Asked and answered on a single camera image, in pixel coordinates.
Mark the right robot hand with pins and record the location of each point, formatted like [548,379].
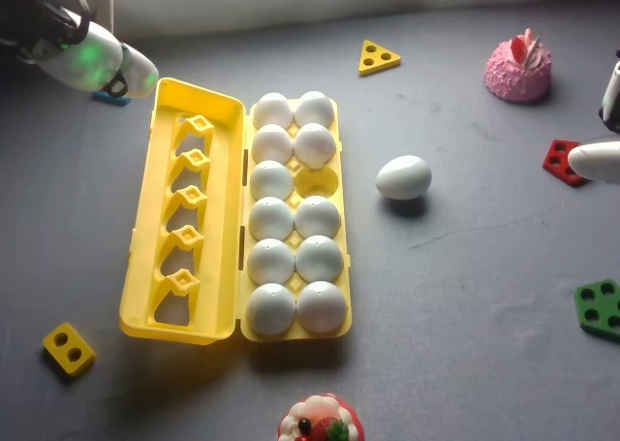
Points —
[598,162]

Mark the white toy egg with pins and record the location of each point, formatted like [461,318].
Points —
[315,144]
[319,259]
[272,143]
[317,217]
[271,218]
[271,309]
[272,179]
[315,107]
[271,261]
[403,177]
[321,307]
[273,109]

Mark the yellow egg carton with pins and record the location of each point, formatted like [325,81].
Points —
[194,97]

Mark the red square block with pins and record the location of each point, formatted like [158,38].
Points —
[557,165]

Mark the pink toy cake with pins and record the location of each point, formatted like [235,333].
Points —
[516,80]

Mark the green pentagon block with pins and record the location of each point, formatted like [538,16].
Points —
[598,310]

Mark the grey table cloth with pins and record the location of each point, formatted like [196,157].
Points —
[484,266]

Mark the yellow triangle block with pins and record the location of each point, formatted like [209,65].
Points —
[379,65]

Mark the strawberry cream toy cake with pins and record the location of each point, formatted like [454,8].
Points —
[319,421]

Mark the blue block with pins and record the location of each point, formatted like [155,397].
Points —
[109,100]

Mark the yellow rectangle block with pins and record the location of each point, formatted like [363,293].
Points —
[68,351]

